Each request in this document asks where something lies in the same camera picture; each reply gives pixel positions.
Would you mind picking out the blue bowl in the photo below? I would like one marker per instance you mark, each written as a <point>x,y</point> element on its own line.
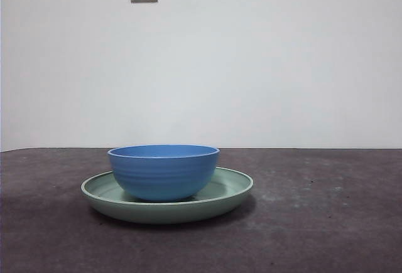
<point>163,175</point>

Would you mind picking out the green plate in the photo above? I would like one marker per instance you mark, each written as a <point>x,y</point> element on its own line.
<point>166,211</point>

